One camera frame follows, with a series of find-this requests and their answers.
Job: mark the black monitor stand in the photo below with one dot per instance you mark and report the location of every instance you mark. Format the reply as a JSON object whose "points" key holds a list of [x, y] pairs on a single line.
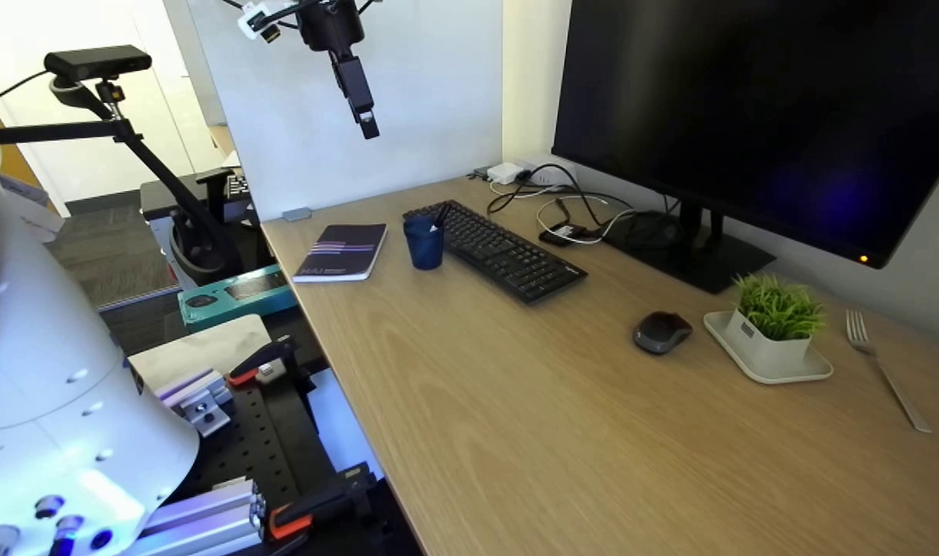
{"points": [[703, 258]]}

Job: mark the grey divider bracket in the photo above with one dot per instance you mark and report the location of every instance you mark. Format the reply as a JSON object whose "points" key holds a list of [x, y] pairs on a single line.
{"points": [[297, 218]]}

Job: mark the beige board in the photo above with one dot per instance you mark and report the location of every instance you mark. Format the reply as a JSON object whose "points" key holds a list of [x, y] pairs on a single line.
{"points": [[196, 351]]}

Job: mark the black camera on stand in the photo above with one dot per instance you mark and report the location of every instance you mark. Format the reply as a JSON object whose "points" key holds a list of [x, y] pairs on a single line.
{"points": [[97, 64]]}

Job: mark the teal box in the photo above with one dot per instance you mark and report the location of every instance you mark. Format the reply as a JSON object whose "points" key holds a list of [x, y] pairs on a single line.
{"points": [[234, 299]]}

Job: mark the blue cup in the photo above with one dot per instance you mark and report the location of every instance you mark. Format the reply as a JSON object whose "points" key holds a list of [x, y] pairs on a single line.
{"points": [[423, 249]]}

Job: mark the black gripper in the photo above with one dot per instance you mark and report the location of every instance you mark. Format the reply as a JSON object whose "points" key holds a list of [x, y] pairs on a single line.
{"points": [[333, 22]]}

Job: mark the silver fork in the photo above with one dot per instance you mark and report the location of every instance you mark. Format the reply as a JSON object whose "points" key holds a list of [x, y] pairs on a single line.
{"points": [[882, 372]]}

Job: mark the black computer monitor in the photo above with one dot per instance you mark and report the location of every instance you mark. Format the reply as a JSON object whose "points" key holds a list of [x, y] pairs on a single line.
{"points": [[759, 104]]}

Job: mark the black and white dongle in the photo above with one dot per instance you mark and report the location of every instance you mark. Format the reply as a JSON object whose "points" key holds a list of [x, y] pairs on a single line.
{"points": [[565, 237]]}

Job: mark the grey desk divider panel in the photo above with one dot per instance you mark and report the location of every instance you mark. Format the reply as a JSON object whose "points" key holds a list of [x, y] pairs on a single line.
{"points": [[428, 113]]}

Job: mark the dark grey computer mouse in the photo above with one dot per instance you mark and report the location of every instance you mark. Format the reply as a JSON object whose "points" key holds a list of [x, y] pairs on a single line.
{"points": [[663, 335]]}

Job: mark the green plant in white pot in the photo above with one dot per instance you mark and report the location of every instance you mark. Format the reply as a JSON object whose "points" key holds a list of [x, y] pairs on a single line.
{"points": [[774, 329]]}

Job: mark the dark notebook with pink stripes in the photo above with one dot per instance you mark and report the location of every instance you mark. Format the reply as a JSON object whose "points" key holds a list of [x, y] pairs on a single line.
{"points": [[340, 253]]}

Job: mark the small white power adapter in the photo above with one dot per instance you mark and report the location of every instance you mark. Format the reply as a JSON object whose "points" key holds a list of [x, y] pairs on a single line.
{"points": [[508, 174]]}

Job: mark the black perforated breadboard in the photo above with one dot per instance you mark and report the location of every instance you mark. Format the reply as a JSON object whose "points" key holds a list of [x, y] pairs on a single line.
{"points": [[284, 442]]}

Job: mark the white square tray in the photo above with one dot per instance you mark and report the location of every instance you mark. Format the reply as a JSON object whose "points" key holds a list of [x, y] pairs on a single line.
{"points": [[814, 369]]}

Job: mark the aluminium extrusion bar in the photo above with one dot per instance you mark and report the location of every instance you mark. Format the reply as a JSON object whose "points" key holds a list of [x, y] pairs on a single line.
{"points": [[208, 521]]}

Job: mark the small purple and white box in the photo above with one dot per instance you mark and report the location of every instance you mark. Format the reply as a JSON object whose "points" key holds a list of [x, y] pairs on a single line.
{"points": [[196, 404]]}

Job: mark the black camera stand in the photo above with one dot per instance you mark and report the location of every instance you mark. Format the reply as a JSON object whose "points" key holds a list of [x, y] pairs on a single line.
{"points": [[157, 171]]}

